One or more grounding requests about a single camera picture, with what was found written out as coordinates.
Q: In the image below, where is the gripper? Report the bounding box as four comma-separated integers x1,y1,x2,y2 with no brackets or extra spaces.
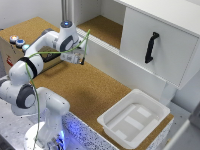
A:
60,47,83,65

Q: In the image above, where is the white cabinet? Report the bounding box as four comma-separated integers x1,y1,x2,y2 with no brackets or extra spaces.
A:
61,0,200,107

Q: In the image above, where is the green button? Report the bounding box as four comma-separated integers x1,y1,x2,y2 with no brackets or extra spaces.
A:
21,43,31,53

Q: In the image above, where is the blue button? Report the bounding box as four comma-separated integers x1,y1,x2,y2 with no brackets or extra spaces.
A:
15,38,26,48

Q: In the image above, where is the red button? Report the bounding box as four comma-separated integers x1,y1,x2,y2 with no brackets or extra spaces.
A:
9,34,19,44

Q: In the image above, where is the white plastic box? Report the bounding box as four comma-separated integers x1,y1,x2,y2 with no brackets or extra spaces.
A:
96,88,171,150

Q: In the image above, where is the white sliding door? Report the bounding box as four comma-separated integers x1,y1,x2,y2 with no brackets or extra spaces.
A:
119,6,200,89

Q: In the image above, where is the green cable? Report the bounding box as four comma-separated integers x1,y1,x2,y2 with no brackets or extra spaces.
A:
23,29,92,150

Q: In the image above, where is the black door handle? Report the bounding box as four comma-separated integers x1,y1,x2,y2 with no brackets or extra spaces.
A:
144,31,161,65

